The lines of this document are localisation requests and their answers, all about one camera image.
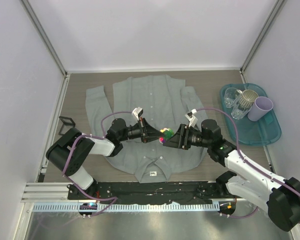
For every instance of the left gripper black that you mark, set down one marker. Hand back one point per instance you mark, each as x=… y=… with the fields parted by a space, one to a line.
x=149 y=134

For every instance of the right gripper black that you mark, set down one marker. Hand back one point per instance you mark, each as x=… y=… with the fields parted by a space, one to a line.
x=180 y=139

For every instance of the colourful pompom flower brooch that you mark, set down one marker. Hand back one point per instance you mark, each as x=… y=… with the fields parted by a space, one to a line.
x=167 y=134

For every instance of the grey button-up shirt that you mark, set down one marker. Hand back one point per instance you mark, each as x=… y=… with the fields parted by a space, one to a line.
x=165 y=101

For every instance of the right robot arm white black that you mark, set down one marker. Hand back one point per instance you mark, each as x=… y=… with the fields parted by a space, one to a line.
x=277 y=196

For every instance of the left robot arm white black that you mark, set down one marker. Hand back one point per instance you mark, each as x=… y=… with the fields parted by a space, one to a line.
x=71 y=150

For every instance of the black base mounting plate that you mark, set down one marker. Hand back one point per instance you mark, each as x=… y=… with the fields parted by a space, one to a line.
x=181 y=192

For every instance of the clear glass cup front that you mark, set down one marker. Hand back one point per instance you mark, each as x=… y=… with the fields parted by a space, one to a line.
x=237 y=113

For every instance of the clear glass cup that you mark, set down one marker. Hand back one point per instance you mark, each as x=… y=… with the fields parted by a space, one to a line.
x=237 y=113
x=230 y=96

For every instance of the clear glass cup rear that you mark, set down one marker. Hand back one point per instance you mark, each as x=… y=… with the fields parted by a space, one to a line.
x=230 y=96

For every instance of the metal cup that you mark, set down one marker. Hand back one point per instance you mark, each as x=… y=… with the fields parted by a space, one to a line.
x=246 y=99

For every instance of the teal plastic tray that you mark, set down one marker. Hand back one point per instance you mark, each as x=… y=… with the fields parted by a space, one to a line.
x=258 y=127

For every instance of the lilac plastic cup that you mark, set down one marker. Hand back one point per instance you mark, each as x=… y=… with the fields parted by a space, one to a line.
x=261 y=106

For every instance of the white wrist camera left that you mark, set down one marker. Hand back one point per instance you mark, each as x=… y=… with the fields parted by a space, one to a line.
x=137 y=113

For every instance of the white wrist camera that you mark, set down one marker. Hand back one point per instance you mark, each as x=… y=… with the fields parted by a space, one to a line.
x=137 y=113
x=192 y=119

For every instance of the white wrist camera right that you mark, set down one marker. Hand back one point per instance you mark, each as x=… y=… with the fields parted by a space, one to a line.
x=192 y=119

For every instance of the small black frame stand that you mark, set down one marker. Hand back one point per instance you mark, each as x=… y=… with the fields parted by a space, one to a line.
x=66 y=122

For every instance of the slotted cable duct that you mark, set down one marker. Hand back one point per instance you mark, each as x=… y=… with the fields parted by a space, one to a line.
x=87 y=206

